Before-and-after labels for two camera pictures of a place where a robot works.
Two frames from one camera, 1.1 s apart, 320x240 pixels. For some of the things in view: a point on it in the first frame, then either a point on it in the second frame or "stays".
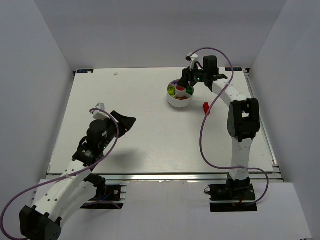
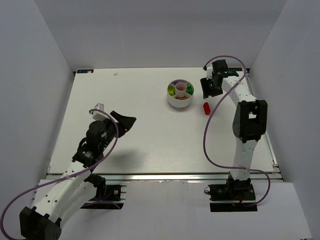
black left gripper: [116, 123] stays
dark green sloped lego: [190, 91] stays
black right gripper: [188, 77] to [208, 86]
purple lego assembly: [175, 83] stays
